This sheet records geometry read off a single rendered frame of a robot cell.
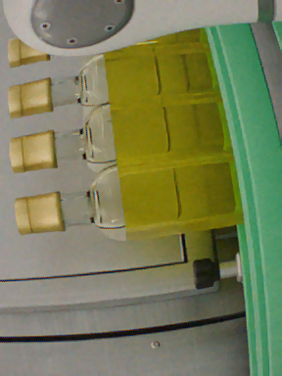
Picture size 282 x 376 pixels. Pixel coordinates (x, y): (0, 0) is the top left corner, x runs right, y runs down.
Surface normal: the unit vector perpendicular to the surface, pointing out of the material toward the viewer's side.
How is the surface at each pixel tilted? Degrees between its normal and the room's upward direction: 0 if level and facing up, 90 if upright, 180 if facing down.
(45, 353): 90
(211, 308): 90
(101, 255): 90
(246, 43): 90
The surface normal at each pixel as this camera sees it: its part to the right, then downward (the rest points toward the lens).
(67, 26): 0.11, 0.72
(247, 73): -0.03, -0.31
